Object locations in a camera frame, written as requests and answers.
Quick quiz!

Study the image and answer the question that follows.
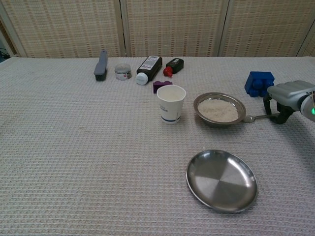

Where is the purple toy block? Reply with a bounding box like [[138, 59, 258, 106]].
[[153, 80, 174, 94]]

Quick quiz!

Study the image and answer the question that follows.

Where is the small clear plastic jar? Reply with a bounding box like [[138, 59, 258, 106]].
[[114, 63, 131, 81]]

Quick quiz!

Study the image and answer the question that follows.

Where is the steel bowl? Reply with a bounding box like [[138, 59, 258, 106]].
[[193, 92, 247, 128]]

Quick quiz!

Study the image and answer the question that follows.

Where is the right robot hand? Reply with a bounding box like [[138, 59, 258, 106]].
[[262, 80, 315, 125]]

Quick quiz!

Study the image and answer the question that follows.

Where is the large dark bottle white cap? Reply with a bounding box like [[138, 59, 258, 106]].
[[135, 55, 163, 86]]

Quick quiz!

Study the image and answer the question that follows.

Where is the white paper cup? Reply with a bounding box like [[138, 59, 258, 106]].
[[157, 85, 187, 125]]

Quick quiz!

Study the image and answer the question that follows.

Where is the beige woven tablecloth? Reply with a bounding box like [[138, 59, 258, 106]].
[[0, 56, 315, 236]]

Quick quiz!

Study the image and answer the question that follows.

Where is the grey cleaning brush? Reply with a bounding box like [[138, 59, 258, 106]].
[[93, 50, 109, 82]]

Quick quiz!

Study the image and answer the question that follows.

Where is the small black bottle red cap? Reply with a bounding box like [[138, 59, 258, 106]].
[[163, 58, 185, 78]]

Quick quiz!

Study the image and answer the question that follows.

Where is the metal spoon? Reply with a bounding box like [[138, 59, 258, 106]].
[[242, 113, 280, 123]]

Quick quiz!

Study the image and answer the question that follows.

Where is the blue toy block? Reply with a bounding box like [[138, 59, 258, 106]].
[[244, 71, 275, 98]]

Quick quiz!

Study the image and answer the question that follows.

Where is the steel plate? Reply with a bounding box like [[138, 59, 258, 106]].
[[186, 149, 259, 214]]

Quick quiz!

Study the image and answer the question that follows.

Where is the bamboo folding screen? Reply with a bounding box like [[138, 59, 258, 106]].
[[0, 0, 315, 59]]

